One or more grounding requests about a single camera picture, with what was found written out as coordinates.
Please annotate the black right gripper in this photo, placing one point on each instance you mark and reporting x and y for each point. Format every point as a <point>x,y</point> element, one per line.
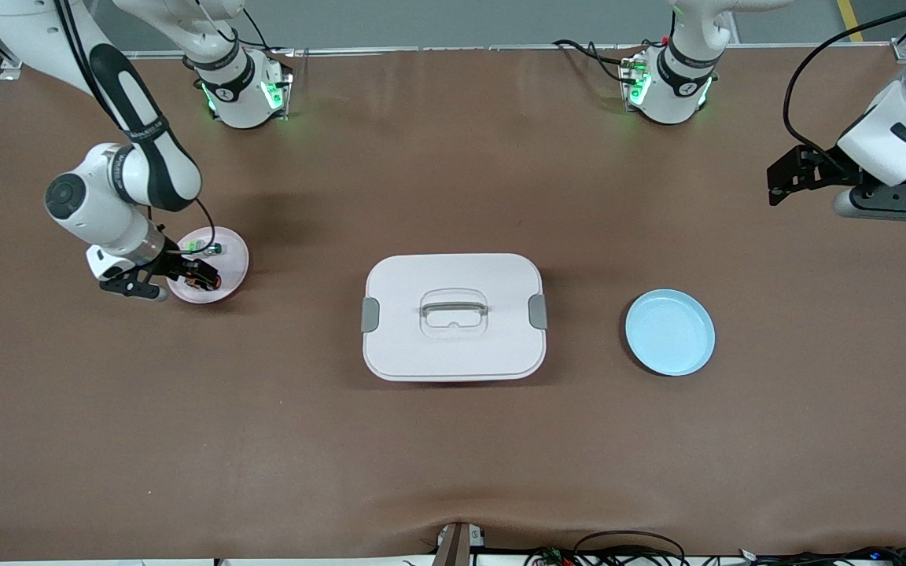
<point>175,265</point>

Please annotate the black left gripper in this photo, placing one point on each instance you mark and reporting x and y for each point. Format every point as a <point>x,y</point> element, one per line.
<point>829,168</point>

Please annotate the orange push button switch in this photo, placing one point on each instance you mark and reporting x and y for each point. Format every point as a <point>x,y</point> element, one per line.
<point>215,281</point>

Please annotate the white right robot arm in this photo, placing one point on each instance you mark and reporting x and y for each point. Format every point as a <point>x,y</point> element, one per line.
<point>99,212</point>

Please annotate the grey box latch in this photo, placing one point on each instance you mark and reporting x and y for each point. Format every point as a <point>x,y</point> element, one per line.
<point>370,314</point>
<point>538,312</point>

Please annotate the white lidded storage box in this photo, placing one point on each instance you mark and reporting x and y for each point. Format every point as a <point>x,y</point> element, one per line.
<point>453,354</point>

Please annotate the pink round plate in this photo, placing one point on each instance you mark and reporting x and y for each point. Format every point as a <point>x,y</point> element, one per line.
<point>234,259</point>

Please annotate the light blue round plate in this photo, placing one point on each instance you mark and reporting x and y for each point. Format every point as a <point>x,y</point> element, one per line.
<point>669,334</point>

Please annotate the brown table cover sheet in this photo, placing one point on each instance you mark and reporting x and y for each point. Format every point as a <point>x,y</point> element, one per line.
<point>453,456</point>

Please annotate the green push button switch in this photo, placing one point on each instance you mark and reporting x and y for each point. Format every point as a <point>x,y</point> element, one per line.
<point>213,248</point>

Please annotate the metal camera post bracket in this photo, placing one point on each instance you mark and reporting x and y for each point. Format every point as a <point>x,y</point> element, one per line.
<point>453,546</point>

